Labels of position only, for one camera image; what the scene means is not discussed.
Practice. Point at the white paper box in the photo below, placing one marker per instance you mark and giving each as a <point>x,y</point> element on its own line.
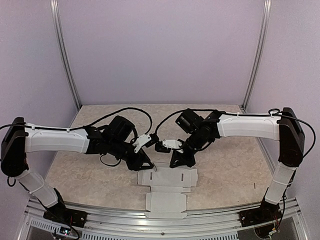
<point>168,189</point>

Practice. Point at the front aluminium rail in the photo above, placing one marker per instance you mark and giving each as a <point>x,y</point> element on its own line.
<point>105,223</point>

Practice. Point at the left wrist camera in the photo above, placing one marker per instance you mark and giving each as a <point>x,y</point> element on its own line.
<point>145,140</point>

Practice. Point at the right aluminium frame post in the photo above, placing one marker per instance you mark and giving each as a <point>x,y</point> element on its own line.
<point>258,54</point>

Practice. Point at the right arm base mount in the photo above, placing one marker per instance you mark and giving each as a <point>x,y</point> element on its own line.
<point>256,216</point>

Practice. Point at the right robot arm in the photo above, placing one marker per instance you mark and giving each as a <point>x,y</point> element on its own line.
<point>281,127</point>

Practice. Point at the aluminium frame post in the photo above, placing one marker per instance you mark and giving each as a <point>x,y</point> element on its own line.
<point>58,28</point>
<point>258,54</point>

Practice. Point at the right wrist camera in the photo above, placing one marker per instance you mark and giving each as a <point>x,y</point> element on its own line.
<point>166,145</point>

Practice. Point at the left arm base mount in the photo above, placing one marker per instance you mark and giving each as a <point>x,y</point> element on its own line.
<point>67,216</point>

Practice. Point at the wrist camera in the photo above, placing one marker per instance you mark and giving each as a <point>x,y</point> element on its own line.
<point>166,145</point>
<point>145,140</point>

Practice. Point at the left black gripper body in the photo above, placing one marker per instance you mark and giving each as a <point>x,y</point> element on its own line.
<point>130,162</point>

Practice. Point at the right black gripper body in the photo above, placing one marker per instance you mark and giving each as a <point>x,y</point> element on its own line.
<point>196,149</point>

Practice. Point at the left aluminium frame post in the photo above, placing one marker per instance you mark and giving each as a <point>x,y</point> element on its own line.
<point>58,28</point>

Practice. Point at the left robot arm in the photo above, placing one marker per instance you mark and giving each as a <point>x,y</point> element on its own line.
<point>119,138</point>

